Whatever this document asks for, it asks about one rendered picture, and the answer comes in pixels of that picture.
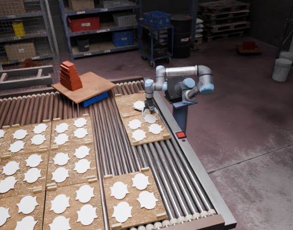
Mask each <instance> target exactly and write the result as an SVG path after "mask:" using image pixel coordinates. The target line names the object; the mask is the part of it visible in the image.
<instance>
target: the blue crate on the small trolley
mask: <svg viewBox="0 0 293 230"><path fill-rule="evenodd" d="M151 14H152V16H151ZM143 23H145V24H148V25H151V26H154V27H157V28H159V27H162V26H168V25H170V23H171V22H170V14H167V13H164V12H160V11H151V12H146V13H144V21H143Z"/></svg>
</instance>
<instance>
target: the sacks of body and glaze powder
mask: <svg viewBox="0 0 293 230"><path fill-rule="evenodd" d="M203 22H204V21H203V20H201V19H199V18H197V20H196V31H195V40H196V42H195V43H194V44H200V43H202V38H201V37H202V36H203V35H202V34H201V33H200V32H202V31H203V30H202V27H204V26H203V25H202V24H201V23H203ZM148 35H149V36H148V37H149V38H148V40H149V41H151V31H150V33H148ZM154 43H157V31H153V44H154ZM159 43H160V44H162V45H164V46H165V44H167V29H162V30H159Z"/></svg>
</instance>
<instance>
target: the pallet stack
mask: <svg viewBox="0 0 293 230"><path fill-rule="evenodd" d="M243 5H244V9H242V8H241V6H243ZM249 9H250V4H249V3H245V2H241V1H236V0H221V1H214V2H207V3H200V4H198V10H197V18H199V19H201V20H203V21H204V22H203V23H201V24H202V25H203V26H204V27H202V30H203V31H202V32H200V33H201V34H202V35H203V36H202V37H201V38H202V39H204V38H207V42H213V41H219V40H224V39H230V38H236V37H241V36H243V32H244V31H243V28H249V27H250V24H251V22H249V21H246V19H247V16H249V11H250V10H249ZM241 12H243V14H241ZM239 17H241V18H239ZM236 33H238V34H237V36H233V37H228V36H229V34H236ZM217 36H222V38H219V39H214V40H213V37H217Z"/></svg>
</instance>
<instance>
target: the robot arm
mask: <svg viewBox="0 0 293 230"><path fill-rule="evenodd" d="M185 75H196V76H199V82H198V83H197V86H196V87H194V86H195V81H194V80H193V79H191V78H186V79H185V80H184V81H182V82H179V83H177V84H176V86H175V91H176V93H177V94H178V95H180V96H182V101H183V104H188V105H190V104H194V100H195V99H196V97H198V96H199V95H201V94H210V93H212V92H213V91H214V81H213V72H212V70H211V69H210V68H209V67H207V66H204V65H196V66H191V67H177V68H165V67H164V66H157V67H156V82H153V80H151V79H148V80H146V81H145V97H146V100H145V101H144V105H145V107H144V109H143V110H142V117H143V116H144V115H145V113H146V112H147V109H149V111H150V112H152V111H155V112H156V113H157V114H158V110H157V107H156V105H154V103H153V100H152V99H153V96H154V92H153V91H164V90H167V82H165V77H168V76H185Z"/></svg>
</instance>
